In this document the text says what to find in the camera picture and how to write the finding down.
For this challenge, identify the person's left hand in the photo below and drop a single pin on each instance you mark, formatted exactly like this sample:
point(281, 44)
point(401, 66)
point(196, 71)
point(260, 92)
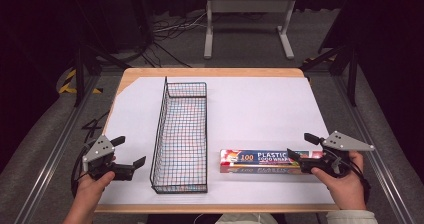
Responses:
point(89, 186)

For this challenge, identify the person's right hand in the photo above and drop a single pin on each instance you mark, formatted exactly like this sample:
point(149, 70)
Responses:
point(346, 187)

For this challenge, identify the plastic wrap box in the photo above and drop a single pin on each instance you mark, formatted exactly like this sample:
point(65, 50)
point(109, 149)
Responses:
point(256, 160)

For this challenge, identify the white paper sheet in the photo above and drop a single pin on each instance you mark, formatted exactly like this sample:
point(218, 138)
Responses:
point(253, 117)

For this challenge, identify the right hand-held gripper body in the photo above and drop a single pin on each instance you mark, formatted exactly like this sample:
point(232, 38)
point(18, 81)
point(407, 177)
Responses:
point(336, 154)

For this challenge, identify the person's light clothing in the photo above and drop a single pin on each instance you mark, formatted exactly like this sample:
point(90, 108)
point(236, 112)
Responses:
point(246, 219)

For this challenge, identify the aluminium floor rail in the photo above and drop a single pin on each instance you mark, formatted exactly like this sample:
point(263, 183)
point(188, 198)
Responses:
point(50, 157)
point(373, 157)

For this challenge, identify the white metal stand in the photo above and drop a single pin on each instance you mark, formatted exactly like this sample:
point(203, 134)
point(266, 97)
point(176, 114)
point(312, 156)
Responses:
point(250, 4)

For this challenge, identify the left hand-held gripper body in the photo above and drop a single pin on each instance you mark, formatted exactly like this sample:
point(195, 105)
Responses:
point(97, 150)

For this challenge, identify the black metal stand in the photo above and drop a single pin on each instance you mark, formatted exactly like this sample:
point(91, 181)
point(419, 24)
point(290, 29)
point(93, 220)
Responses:
point(81, 74)
point(346, 67)

